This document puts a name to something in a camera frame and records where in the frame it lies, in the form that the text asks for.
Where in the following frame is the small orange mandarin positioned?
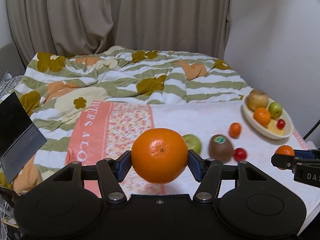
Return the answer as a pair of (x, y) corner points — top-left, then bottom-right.
(274, 145), (295, 170)

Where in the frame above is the brown kiwi with sticker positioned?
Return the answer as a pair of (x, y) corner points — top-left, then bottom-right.
(208, 134), (234, 163)

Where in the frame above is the green apple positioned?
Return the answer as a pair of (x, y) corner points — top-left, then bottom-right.
(183, 134), (202, 155)
(268, 101), (283, 119)

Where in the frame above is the red tomato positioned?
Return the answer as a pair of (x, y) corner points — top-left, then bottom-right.
(233, 148), (247, 162)

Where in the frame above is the large orange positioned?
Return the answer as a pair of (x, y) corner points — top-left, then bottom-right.
(131, 128), (188, 184)
(253, 107), (271, 127)

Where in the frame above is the cream fruit bowl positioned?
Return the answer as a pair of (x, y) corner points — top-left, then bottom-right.
(241, 94), (294, 140)

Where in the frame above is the small red fruit in bowl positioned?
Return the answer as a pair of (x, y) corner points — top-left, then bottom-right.
(276, 119), (286, 130)

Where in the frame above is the pink white towel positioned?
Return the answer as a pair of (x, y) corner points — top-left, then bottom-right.
(66, 101), (319, 220)

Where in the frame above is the large orange in bowl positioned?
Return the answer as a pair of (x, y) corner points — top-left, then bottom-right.
(253, 107), (271, 127)

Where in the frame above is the green apple in bowl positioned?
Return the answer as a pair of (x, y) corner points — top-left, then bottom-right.
(268, 101), (283, 119)

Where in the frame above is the large yellow-red apple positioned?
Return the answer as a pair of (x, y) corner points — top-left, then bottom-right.
(247, 89), (268, 112)

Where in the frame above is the black laptop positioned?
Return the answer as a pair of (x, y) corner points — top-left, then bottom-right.
(1, 93), (47, 183)

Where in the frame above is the striped floral duvet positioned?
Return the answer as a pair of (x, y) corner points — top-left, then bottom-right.
(1, 46), (251, 194)

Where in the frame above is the grey sofa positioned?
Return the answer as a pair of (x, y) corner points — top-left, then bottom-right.
(0, 42), (25, 79)

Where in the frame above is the beige curtain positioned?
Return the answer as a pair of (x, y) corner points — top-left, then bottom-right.
(6, 0), (229, 63)

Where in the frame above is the black cable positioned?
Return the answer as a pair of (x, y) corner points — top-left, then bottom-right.
(302, 118), (320, 140)

